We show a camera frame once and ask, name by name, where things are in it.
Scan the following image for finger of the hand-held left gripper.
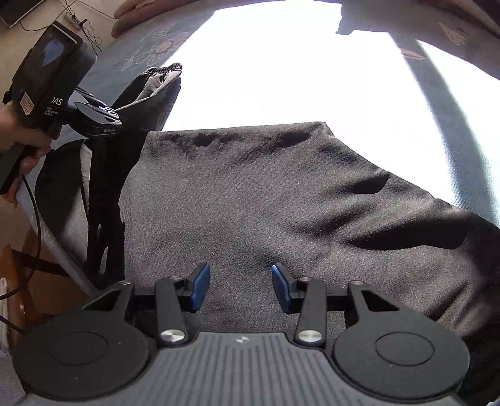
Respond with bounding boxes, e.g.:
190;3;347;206
75;88;125;119

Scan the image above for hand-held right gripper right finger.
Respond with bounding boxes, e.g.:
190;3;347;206
271;263;401;346

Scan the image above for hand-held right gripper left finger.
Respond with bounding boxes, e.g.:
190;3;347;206
83;262;212;346

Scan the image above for black drawstring pants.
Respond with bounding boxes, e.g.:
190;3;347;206
35;62;500;406

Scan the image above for person's left hand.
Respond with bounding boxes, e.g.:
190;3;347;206
0;107;61;174

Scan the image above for folded floral quilt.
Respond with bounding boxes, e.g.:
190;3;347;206
111;0;219;37

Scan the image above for wall television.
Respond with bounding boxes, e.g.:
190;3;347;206
0;0;45;28

